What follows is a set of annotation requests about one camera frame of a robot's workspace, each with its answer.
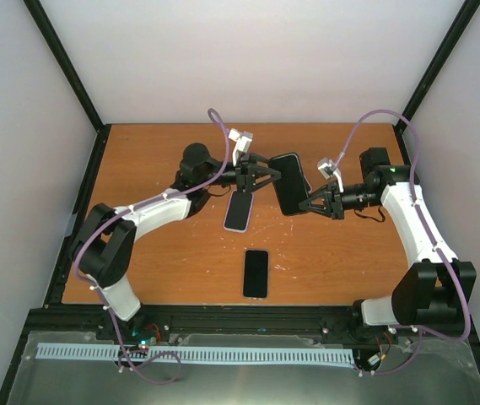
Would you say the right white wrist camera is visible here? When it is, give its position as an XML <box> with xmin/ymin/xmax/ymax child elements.
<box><xmin>317</xmin><ymin>158</ymin><xmax>344</xmax><ymax>194</ymax></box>

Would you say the black phone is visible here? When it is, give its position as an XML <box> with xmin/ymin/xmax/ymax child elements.
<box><xmin>268</xmin><ymin>153</ymin><xmax>309</xmax><ymax>216</ymax></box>
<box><xmin>242</xmin><ymin>250</ymin><xmax>269</xmax><ymax>300</ymax></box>

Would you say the light blue slotted cable duct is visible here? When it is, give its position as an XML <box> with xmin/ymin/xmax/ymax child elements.
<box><xmin>35</xmin><ymin>343</ymin><xmax>354</xmax><ymax>368</ymax></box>

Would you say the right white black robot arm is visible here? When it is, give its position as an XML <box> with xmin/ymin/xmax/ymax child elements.
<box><xmin>299</xmin><ymin>148</ymin><xmax>477</xmax><ymax>341</ymax></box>

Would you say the purple cable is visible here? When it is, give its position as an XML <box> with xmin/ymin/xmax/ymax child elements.
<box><xmin>334</xmin><ymin>108</ymin><xmax>473</xmax><ymax>377</ymax></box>
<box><xmin>72</xmin><ymin>107</ymin><xmax>240</xmax><ymax>385</ymax></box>

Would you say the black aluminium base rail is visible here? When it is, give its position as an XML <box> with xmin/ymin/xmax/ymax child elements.
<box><xmin>23</xmin><ymin>304</ymin><xmax>413</xmax><ymax>346</ymax></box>

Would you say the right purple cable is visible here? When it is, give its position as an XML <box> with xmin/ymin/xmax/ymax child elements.
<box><xmin>334</xmin><ymin>108</ymin><xmax>473</xmax><ymax>377</ymax></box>

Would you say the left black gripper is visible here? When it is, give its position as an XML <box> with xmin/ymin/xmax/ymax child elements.
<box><xmin>200</xmin><ymin>152</ymin><xmax>281</xmax><ymax>192</ymax></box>

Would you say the left black frame post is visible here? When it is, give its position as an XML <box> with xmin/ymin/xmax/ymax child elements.
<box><xmin>23</xmin><ymin>0</ymin><xmax>108</xmax><ymax>136</ymax></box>

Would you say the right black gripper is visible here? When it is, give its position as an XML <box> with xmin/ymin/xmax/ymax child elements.
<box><xmin>299</xmin><ymin>180</ymin><xmax>381</xmax><ymax>219</ymax></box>

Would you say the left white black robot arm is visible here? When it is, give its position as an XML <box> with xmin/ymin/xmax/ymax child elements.
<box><xmin>69</xmin><ymin>143</ymin><xmax>281</xmax><ymax>340</ymax></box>

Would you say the right black frame post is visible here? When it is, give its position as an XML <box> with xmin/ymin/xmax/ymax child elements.
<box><xmin>402</xmin><ymin>0</ymin><xmax>480</xmax><ymax>121</ymax></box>

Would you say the phone in pink case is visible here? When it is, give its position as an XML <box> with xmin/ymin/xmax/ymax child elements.
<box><xmin>303</xmin><ymin>172</ymin><xmax>312</xmax><ymax>194</ymax></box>

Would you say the black frame post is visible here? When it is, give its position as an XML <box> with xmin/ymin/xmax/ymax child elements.
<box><xmin>402</xmin><ymin>0</ymin><xmax>480</xmax><ymax>121</ymax></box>
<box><xmin>23</xmin><ymin>0</ymin><xmax>108</xmax><ymax>136</ymax></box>

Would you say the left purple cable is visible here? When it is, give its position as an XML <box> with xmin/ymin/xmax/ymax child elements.
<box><xmin>72</xmin><ymin>107</ymin><xmax>240</xmax><ymax>385</ymax></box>

